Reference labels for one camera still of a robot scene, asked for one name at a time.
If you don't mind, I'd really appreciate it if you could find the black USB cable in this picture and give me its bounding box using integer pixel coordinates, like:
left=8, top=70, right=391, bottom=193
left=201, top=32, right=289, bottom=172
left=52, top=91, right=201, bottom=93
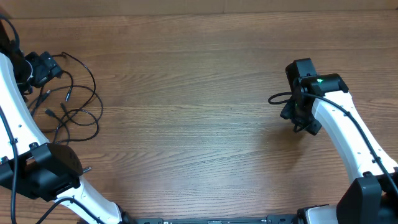
left=29, top=51, right=97, bottom=125
left=40, top=70, right=100, bottom=173
left=27, top=85, right=104, bottom=146

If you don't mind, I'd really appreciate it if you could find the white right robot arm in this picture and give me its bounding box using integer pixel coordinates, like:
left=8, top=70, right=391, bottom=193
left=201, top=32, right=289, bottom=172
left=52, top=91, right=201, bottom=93
left=281, top=73, right=397, bottom=224

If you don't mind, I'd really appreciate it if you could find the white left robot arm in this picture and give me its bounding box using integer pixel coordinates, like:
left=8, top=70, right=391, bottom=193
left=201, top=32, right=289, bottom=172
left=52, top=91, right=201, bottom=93
left=1, top=28, right=128, bottom=223

